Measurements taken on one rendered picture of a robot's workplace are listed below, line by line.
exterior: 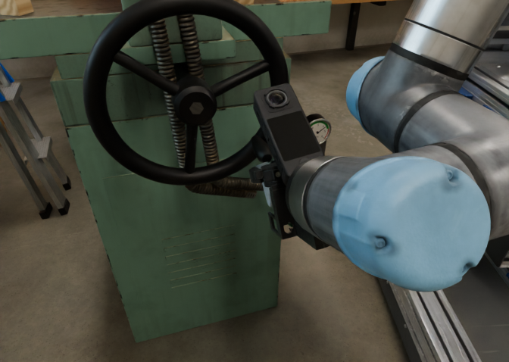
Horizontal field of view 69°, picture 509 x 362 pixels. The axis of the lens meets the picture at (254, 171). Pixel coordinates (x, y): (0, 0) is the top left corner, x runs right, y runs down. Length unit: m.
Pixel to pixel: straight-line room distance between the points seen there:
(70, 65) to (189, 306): 0.72
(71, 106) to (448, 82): 0.60
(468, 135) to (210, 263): 0.81
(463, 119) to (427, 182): 0.12
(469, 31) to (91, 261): 1.36
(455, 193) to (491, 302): 0.96
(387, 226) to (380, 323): 1.08
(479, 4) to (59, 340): 1.26
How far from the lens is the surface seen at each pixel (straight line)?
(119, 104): 0.73
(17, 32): 0.71
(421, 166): 0.22
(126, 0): 0.58
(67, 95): 0.73
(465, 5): 0.36
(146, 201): 0.85
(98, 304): 1.36
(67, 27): 0.70
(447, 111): 0.33
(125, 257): 0.96
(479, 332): 1.10
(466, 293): 1.17
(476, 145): 0.28
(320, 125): 0.77
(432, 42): 0.36
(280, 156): 0.37
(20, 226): 1.77
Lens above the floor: 1.03
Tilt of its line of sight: 35 degrees down
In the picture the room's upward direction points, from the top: straight up
